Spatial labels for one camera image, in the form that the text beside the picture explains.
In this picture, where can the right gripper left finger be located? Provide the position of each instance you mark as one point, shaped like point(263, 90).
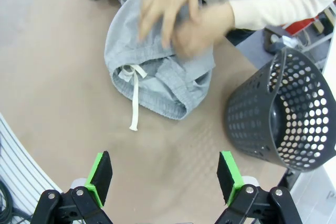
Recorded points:
point(101, 179)

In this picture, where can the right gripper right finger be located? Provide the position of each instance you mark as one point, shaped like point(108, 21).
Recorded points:
point(228, 179)

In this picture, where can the dark grey perforated basket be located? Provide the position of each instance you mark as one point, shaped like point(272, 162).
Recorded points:
point(252, 119)

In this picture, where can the grey training pants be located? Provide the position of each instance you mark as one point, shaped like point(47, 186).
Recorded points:
point(120, 40)

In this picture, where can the person's left forearm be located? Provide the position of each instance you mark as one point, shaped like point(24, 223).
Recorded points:
point(275, 9)

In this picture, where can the person's left hand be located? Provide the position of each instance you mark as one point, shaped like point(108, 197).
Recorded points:
point(204, 30)

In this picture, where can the person's right hand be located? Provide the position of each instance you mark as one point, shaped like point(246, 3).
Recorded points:
point(168, 1)

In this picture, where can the white ribbed base platform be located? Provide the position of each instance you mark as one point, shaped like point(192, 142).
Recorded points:
point(23, 161)

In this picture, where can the red box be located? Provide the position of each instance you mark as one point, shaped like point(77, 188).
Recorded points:
point(302, 24)

